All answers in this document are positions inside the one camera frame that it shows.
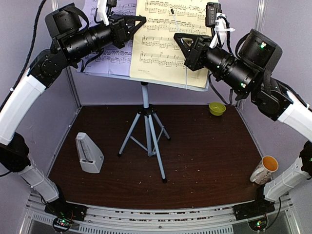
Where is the green bowl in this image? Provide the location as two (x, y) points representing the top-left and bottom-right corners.
(209, 102), (226, 116)

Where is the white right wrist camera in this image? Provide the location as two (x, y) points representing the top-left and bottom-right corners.
(205, 2), (235, 53)

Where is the white mug orange inside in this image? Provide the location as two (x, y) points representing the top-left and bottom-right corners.
(250, 156), (279, 185)

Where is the white folding music stand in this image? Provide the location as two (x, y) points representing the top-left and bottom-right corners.
(77, 0), (210, 184)

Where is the yellow sheet music page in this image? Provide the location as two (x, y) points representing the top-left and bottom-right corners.
(130, 0), (211, 88)

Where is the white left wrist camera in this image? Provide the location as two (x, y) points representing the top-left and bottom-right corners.
(94, 0), (117, 26)

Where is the purple sheet music page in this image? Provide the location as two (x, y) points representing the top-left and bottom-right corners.
(82, 0), (137, 76)

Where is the aluminium front rail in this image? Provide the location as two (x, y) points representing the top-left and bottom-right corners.
(19, 193), (301, 234)

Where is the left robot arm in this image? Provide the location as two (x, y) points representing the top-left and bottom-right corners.
(0, 0), (146, 216)

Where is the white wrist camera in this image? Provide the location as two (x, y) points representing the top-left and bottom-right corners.
(205, 2), (235, 53)
(94, 0), (117, 26)

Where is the white metronome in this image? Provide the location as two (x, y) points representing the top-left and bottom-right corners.
(76, 132), (104, 174)

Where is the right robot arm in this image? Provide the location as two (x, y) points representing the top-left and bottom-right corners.
(174, 30), (312, 215)

